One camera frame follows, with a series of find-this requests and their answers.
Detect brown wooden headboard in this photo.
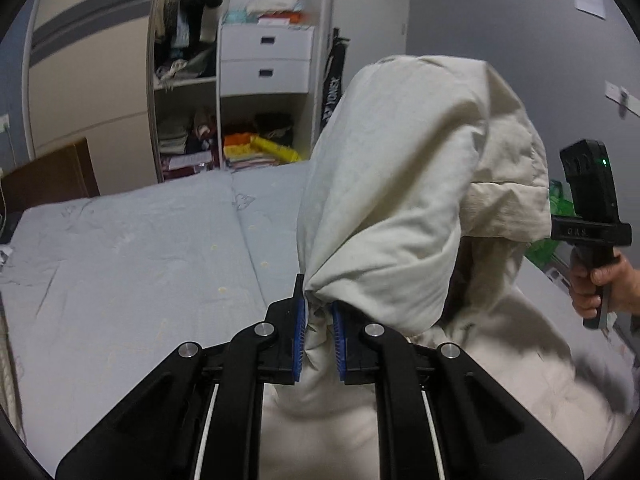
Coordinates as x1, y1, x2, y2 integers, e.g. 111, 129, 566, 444
0, 137, 101, 211

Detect person's right hand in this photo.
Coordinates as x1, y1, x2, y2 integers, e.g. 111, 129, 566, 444
569, 252, 640, 318

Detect white door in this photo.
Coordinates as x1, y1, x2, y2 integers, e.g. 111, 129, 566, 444
330, 0, 413, 111

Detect cream fluffy blanket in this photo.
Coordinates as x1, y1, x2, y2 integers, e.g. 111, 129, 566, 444
0, 290, 26, 436

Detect white open shelf unit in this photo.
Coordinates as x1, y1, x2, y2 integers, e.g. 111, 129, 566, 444
146, 0, 336, 183

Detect bed with grey sheet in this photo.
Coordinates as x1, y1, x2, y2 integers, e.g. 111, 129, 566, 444
0, 162, 636, 466

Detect folded items on drawers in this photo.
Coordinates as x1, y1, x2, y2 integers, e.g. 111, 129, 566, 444
222, 2, 316, 28

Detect stack of folded clothes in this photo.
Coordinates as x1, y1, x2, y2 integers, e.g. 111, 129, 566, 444
159, 115, 194, 157

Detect cream wardrobe sliding door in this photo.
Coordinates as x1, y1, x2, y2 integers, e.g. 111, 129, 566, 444
22, 0, 163, 186

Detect white hooded coat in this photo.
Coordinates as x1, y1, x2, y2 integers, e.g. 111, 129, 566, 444
260, 54, 633, 480

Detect green shopping bag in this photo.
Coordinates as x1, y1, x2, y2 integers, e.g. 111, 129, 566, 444
525, 180, 573, 268

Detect black badminton racket bag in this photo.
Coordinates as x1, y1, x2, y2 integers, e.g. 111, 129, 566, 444
317, 27, 350, 131

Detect white two-drawer unit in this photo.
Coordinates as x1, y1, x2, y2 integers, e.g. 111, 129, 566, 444
219, 24, 316, 96

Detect black bag on shelf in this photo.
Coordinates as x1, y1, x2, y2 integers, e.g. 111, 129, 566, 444
255, 112, 296, 146

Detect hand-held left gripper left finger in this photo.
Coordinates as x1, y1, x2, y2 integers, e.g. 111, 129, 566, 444
55, 274, 307, 480

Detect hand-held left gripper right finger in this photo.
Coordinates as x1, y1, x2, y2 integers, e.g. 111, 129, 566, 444
331, 301, 586, 480

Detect orange and yellow toys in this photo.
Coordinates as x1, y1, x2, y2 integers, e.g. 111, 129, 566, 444
222, 132, 303, 167

